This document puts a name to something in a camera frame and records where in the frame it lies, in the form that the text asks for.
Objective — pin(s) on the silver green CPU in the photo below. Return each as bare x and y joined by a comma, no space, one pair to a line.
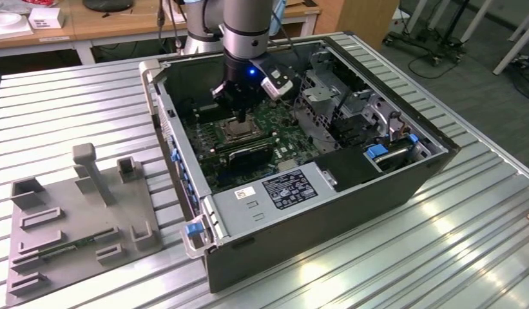
241,128

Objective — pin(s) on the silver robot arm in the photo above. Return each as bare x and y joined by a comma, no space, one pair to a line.
242,29

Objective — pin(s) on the RAM slot black clips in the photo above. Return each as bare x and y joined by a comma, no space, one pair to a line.
205,113
246,142
223,152
207,119

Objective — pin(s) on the CPU socket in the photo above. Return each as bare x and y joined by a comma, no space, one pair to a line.
243,138

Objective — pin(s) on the silver metal disk bay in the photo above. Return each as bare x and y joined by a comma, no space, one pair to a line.
319,96

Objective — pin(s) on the green motherboard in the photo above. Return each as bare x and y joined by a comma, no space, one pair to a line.
290,138

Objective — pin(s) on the black graphics card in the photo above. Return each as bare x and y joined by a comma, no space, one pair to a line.
251,159

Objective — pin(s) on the blue card retainer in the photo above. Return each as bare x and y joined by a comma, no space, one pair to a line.
174,156

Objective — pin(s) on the wooden desk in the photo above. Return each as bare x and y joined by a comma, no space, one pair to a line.
118,22

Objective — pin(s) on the wooden cabinet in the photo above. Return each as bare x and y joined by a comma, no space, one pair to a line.
367,22

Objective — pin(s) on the black plastic shroud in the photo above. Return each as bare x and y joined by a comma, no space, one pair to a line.
346,170

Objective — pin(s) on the grey power supply unit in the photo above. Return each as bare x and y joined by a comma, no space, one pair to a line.
242,209

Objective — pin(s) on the black round monitor base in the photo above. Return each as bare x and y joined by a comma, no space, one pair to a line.
107,4

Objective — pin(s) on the blue case latch tab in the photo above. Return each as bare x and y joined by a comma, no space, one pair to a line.
192,230

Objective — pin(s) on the black wheeled stand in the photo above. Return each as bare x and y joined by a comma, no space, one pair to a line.
445,48

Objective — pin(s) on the white cardboard box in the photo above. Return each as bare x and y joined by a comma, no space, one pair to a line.
44,17

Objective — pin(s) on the black grey PC case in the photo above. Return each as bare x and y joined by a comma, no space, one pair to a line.
311,244

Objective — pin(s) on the grey parts rack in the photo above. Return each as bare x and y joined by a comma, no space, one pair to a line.
75,212

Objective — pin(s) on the white foam tray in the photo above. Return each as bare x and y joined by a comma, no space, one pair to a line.
6,27

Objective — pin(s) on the green RAM stick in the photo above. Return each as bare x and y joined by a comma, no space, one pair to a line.
68,247

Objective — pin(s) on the white table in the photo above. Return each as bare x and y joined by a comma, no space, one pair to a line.
518,48

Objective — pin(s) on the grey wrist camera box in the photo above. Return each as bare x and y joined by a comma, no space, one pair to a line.
277,85

